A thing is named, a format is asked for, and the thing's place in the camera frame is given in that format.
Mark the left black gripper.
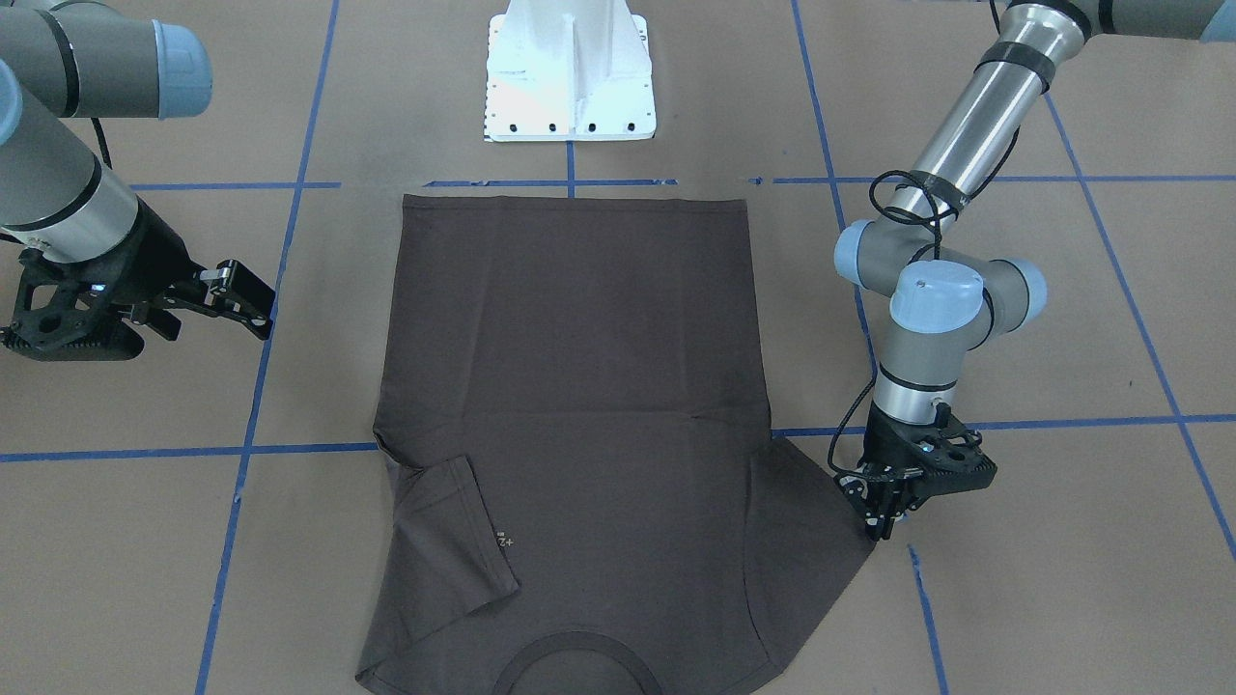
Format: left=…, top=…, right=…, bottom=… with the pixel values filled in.
left=836, top=403, right=967, bottom=542

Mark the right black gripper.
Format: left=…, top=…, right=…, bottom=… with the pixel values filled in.
left=87, top=208, right=274, bottom=343

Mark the brown t-shirt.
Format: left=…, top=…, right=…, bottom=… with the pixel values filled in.
left=353, top=195, right=874, bottom=694

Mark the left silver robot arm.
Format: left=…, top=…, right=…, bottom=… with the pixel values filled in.
left=834, top=1, right=1234, bottom=540

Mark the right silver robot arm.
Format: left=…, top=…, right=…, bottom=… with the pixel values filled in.
left=1, top=1, right=274, bottom=361

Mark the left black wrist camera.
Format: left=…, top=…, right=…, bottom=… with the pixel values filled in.
left=911, top=432, right=997, bottom=500

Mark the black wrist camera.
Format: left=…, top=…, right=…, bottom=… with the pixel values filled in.
left=2, top=249, right=145, bottom=362
left=911, top=432, right=997, bottom=500

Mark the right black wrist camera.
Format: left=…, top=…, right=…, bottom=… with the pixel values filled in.
left=2, top=249, right=145, bottom=362

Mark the white pedestal column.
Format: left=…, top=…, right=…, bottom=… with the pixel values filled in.
left=483, top=1, right=658, bottom=143

